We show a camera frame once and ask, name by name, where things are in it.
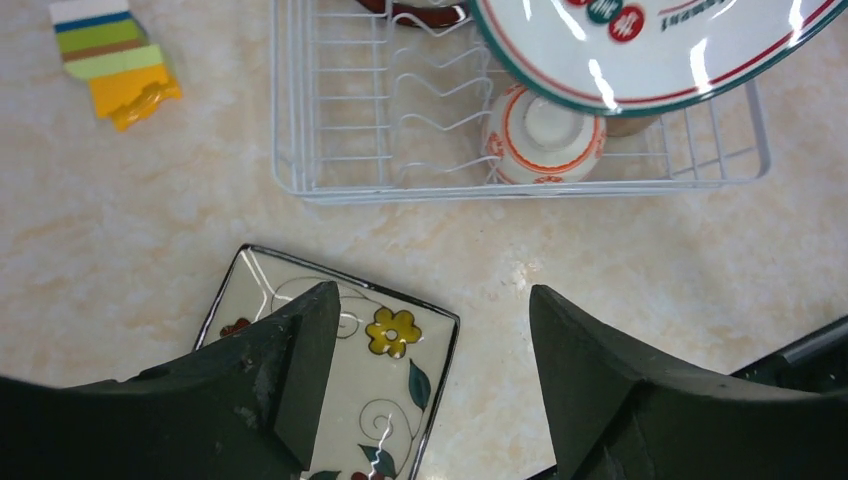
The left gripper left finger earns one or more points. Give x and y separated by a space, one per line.
247 406

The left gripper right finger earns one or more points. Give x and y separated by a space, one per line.
619 408

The square floral glass plate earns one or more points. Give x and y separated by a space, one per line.
390 364

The orange white patterned bowl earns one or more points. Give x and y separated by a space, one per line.
531 140

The brown speckled bowl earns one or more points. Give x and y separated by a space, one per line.
619 127

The white wire dish rack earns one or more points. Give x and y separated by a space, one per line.
379 108

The white round patterned plate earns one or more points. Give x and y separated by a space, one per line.
644 57

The stacked colourful toy bricks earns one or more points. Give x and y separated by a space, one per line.
102 44

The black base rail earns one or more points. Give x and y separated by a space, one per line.
815 363

